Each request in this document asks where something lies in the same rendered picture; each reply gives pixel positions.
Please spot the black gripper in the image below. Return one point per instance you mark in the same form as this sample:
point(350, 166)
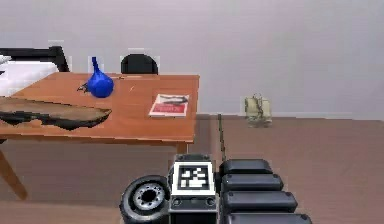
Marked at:
point(146, 198)

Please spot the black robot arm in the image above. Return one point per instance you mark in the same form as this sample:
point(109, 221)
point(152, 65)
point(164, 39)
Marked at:
point(253, 193)

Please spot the orange wooden dining table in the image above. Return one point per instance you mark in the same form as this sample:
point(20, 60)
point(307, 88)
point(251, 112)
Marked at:
point(133, 113)

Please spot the red and white book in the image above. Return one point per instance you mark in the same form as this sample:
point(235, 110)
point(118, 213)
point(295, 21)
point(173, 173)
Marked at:
point(169, 105)

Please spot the blue glass vase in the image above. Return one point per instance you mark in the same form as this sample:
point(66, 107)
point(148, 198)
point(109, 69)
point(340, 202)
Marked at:
point(100, 85)

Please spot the brown wooden slab tray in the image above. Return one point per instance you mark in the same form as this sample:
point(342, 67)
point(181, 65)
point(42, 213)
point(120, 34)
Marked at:
point(53, 115)

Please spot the small dark object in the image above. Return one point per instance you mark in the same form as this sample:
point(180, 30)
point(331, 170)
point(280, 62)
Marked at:
point(83, 88)

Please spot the black round-backed chair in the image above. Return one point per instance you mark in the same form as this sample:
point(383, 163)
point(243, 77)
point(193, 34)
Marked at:
point(139, 64)

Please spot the beige box-shaped object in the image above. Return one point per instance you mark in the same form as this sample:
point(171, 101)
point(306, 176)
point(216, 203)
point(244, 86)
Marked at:
point(258, 110)

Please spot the black framed white bed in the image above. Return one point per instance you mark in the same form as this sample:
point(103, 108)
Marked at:
point(23, 71)

